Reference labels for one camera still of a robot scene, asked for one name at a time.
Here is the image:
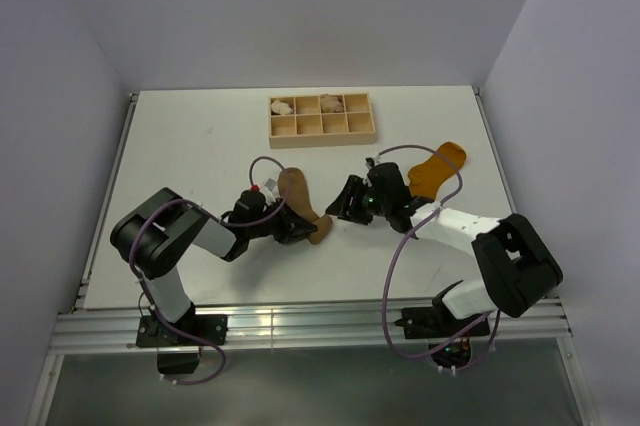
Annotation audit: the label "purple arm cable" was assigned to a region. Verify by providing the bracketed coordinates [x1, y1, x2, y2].
[127, 155, 291, 387]
[372, 144, 501, 375]

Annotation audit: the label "cream rolled sock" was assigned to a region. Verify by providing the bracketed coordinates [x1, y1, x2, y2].
[270, 99, 293, 116]

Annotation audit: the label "aluminium front frame rails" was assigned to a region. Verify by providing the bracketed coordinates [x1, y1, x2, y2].
[48, 298, 572, 355]

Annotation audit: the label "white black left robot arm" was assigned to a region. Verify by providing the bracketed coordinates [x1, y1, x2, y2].
[110, 186, 318, 345]

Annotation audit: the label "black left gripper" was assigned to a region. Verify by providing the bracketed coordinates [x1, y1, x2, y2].
[246, 198, 317, 245]

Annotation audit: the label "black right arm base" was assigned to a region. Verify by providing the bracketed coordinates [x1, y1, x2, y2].
[394, 306, 497, 374]

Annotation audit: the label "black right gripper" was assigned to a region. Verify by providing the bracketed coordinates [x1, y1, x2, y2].
[325, 175, 391, 226]

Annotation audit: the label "tan ribbed sock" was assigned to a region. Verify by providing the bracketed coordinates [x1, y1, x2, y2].
[277, 167, 333, 245]

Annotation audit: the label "aluminium table edge rail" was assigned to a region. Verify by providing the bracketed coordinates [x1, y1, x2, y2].
[76, 92, 140, 299]

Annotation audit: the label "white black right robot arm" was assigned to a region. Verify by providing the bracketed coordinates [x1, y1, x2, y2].
[326, 163, 564, 336]

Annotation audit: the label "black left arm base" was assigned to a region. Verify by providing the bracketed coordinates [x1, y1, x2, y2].
[135, 314, 227, 379]

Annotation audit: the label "wooden compartment tray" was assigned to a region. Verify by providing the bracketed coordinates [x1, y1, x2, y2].
[268, 93, 378, 149]

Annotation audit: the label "mustard orange sock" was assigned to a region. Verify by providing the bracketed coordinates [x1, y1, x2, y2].
[408, 142, 467, 200]

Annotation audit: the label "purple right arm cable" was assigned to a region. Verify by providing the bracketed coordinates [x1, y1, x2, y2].
[372, 144, 501, 375]

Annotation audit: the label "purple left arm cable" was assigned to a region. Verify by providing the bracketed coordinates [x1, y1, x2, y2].
[127, 155, 291, 387]

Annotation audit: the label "beige rolled sock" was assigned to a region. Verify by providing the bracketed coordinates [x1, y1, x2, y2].
[319, 94, 345, 114]

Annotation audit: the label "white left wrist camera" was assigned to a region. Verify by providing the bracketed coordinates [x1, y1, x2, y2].
[251, 178, 280, 204]

